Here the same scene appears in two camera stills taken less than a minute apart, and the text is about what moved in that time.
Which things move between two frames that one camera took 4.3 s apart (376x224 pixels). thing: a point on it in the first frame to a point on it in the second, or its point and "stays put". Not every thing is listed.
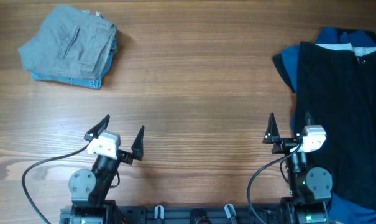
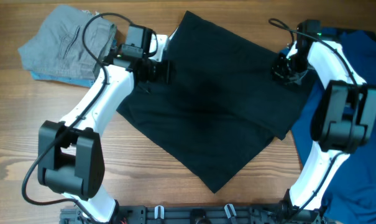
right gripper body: [283, 145] to [290, 68]
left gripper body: [125, 157] to [156, 70]
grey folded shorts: [70, 41] stays put
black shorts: [342, 88] to [221, 104]
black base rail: [197, 214] stays put
